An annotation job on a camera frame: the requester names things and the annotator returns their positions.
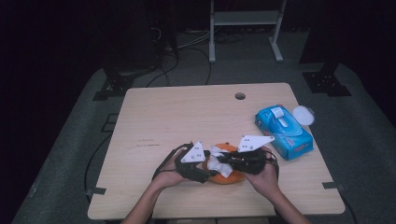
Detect person's left hand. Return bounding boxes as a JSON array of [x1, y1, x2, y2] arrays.
[[151, 158, 191, 193]]

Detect person's right hand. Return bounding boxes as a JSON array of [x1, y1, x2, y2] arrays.
[[244, 147, 283, 200]]

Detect grey looped cable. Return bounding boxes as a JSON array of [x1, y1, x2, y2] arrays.
[[151, 27, 163, 45]]

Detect right hand-held gripper cable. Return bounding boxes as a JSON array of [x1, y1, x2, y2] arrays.
[[264, 150, 280, 179]]

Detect blue wet wipe pack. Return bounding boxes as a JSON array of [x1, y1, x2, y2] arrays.
[[255, 105, 315, 161]]

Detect white metal stand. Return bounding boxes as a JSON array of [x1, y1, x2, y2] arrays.
[[208, 0, 288, 64]]

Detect thin black cable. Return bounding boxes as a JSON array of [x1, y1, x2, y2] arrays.
[[83, 133, 113, 195]]

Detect white oval plastic lid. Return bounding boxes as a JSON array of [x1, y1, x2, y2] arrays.
[[291, 105, 316, 126]]

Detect black tape rectangle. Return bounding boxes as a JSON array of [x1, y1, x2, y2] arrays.
[[101, 113, 120, 133]]

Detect white wet wipe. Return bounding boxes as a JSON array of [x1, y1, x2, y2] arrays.
[[206, 145, 234, 179]]

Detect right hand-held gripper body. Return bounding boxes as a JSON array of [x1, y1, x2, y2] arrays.
[[232, 134, 276, 175]]

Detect dark equipment rack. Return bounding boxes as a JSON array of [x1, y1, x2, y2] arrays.
[[102, 0, 180, 71]]

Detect black floor cable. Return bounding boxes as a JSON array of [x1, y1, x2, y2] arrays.
[[186, 46, 213, 86], [145, 50, 180, 88]]

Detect grey tape strip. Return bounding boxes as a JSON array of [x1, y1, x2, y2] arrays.
[[85, 186, 107, 196], [321, 181, 347, 191]]

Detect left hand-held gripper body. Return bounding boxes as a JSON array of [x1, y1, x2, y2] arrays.
[[174, 141, 211, 185]]

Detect orange plush toy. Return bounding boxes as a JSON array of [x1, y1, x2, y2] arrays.
[[202, 143, 247, 185]]

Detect grey floor cables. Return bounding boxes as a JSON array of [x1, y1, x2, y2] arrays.
[[177, 29, 213, 50]]

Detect black stand base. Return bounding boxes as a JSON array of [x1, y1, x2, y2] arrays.
[[92, 73, 136, 102], [302, 62, 353, 97]]

